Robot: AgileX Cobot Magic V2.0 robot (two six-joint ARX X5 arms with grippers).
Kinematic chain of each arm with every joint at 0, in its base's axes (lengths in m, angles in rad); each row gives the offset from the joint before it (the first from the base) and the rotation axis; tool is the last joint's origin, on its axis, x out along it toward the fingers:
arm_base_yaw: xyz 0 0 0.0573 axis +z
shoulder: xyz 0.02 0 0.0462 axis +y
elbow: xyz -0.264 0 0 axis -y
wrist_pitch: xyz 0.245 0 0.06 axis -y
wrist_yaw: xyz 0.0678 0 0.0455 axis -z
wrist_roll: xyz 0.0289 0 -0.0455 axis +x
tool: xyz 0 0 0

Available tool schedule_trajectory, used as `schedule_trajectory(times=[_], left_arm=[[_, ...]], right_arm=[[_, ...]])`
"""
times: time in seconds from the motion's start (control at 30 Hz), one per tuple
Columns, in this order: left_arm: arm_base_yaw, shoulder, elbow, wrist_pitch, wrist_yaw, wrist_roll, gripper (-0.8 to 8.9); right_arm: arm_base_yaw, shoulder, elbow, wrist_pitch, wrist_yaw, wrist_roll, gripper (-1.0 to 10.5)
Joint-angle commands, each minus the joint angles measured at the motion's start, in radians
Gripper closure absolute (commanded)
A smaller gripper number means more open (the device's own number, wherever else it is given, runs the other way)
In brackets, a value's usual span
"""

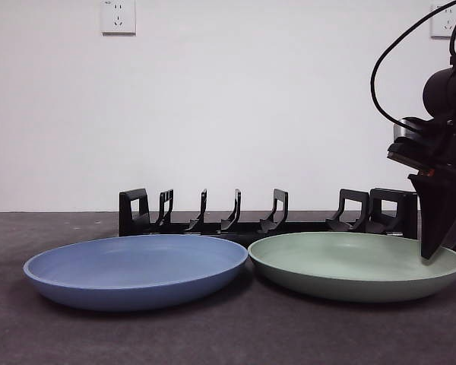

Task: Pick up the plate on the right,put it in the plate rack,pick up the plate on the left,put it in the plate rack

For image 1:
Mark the green round plate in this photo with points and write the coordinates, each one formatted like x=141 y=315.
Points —
x=346 y=266

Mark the blue round plate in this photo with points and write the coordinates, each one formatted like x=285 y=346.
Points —
x=137 y=273

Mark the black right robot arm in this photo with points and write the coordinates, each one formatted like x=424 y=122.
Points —
x=444 y=91

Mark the black plate rack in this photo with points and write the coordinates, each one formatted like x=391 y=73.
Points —
x=243 y=229

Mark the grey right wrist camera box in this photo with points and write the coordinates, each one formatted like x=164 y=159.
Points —
x=406 y=129

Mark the white wall socket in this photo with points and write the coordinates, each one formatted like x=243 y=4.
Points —
x=118 y=19
x=441 y=28

